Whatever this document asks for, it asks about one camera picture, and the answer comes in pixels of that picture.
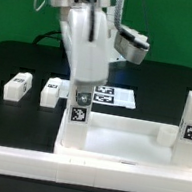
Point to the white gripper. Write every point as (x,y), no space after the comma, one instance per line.
(88,59)

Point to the white desk tabletop tray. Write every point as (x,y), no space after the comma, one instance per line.
(126,140)

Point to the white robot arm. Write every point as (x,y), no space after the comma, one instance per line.
(90,30)

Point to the fiducial marker sheet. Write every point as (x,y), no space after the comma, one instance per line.
(113,96)

